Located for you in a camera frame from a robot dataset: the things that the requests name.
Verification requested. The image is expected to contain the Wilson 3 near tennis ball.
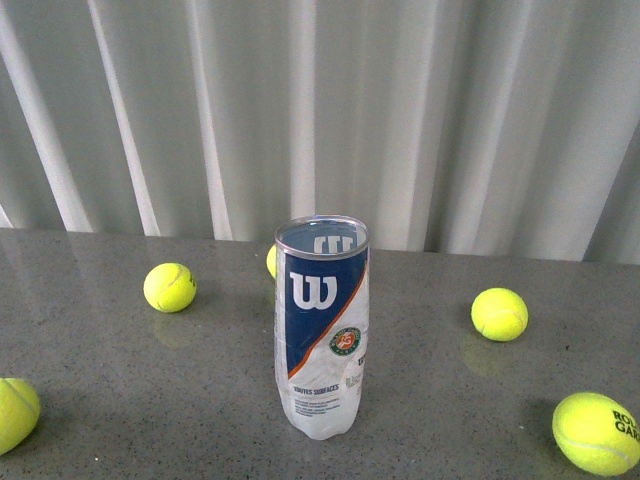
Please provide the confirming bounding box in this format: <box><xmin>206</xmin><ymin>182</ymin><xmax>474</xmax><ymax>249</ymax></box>
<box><xmin>0</xmin><ymin>378</ymin><xmax>41</xmax><ymax>455</ymax></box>

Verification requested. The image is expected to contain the Wilson tennis ball can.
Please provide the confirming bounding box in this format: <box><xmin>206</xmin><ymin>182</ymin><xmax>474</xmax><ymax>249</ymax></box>
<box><xmin>274</xmin><ymin>215</ymin><xmax>370</xmax><ymax>440</ymax></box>

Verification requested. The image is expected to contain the wilson 3 tennis ball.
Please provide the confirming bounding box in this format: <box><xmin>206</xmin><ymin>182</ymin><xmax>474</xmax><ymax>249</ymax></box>
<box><xmin>0</xmin><ymin>378</ymin><xmax>41</xmax><ymax>455</ymax></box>
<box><xmin>266</xmin><ymin>244</ymin><xmax>277</xmax><ymax>278</ymax></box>

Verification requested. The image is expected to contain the white pleated curtain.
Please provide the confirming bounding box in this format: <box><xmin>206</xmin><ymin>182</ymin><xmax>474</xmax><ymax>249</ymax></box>
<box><xmin>1</xmin><ymin>1</ymin><xmax>639</xmax><ymax>263</ymax></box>

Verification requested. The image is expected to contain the plain yellow tennis ball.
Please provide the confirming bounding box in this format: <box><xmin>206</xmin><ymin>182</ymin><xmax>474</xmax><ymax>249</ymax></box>
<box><xmin>471</xmin><ymin>288</ymin><xmax>529</xmax><ymax>342</ymax></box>

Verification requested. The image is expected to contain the Wilson 3 far tennis ball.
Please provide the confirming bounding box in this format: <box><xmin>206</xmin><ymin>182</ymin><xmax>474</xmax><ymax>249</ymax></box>
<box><xmin>266</xmin><ymin>244</ymin><xmax>277</xmax><ymax>278</ymax></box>

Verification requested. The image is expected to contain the yellow tennis ball centre left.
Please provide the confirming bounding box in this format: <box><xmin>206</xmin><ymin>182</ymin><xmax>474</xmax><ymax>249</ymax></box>
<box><xmin>143</xmin><ymin>263</ymin><xmax>197</xmax><ymax>313</ymax></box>

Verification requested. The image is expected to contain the Roland Garros tennis ball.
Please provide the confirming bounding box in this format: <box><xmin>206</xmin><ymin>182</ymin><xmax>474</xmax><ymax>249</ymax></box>
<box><xmin>552</xmin><ymin>392</ymin><xmax>639</xmax><ymax>477</ymax></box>

